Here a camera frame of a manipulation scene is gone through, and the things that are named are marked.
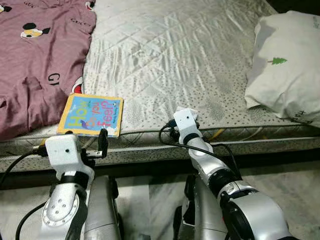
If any colourful children's board book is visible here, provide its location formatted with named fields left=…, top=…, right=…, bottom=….
left=56, top=93, right=125, bottom=138

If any pink cartoon print bedsheet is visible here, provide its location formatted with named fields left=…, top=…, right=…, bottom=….
left=0, top=0, right=97, bottom=142

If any white pillow with green tree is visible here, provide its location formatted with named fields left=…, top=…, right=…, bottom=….
left=244, top=11, right=320, bottom=126

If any silver left robot leg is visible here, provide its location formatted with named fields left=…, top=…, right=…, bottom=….
left=84, top=175, right=123, bottom=240

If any silver robot leg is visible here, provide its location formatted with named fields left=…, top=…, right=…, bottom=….
left=84, top=175, right=123, bottom=240
left=174, top=172, right=226, bottom=240

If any white quilted mattress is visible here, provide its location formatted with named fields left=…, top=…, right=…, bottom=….
left=0, top=0, right=320, bottom=173

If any silver right robot leg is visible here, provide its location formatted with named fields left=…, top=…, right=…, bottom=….
left=174, top=172, right=226, bottom=240

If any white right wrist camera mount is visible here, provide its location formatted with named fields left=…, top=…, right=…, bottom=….
left=172, top=107, right=201, bottom=142

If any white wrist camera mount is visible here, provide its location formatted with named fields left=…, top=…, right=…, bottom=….
left=44, top=133, right=96, bottom=176
left=172, top=107, right=201, bottom=142

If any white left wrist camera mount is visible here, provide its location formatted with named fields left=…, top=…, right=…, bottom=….
left=44, top=133, right=96, bottom=176

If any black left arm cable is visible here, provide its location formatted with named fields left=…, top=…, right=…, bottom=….
left=0, top=145, right=51, bottom=240

